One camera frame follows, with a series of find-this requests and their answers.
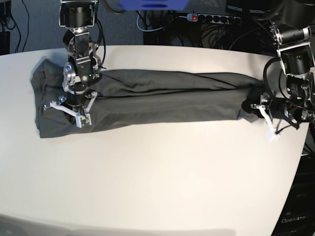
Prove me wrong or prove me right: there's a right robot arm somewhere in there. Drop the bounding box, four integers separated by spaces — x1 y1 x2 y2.
43 0 102 128

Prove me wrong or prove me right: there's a blue plastic mount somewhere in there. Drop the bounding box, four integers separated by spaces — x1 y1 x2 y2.
119 0 189 10

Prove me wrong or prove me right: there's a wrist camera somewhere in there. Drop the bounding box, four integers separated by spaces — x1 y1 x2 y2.
264 130 280 142
75 114 92 128

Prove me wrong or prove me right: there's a white cable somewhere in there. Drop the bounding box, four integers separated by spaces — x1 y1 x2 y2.
135 10 165 32

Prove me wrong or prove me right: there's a black box at left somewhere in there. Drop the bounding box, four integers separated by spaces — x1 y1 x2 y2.
0 31 10 55

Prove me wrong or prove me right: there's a black cable on floor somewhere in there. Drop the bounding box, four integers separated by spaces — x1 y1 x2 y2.
14 0 30 52

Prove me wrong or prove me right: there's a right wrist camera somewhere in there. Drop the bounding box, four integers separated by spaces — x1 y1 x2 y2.
75 114 92 128

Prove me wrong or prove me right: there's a black OpenArm box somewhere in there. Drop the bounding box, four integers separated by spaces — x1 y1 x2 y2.
272 155 315 236

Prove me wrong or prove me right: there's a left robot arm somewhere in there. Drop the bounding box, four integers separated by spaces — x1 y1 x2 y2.
251 0 315 141

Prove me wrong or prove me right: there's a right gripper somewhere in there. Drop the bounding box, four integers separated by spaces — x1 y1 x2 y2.
43 91 97 128

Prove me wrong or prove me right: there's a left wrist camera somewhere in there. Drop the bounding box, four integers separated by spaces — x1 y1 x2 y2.
264 130 280 142

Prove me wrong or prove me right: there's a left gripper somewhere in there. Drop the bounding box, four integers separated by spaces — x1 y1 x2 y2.
251 94 300 136

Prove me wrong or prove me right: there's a grey T-shirt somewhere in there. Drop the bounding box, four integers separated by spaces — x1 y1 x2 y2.
31 60 264 138

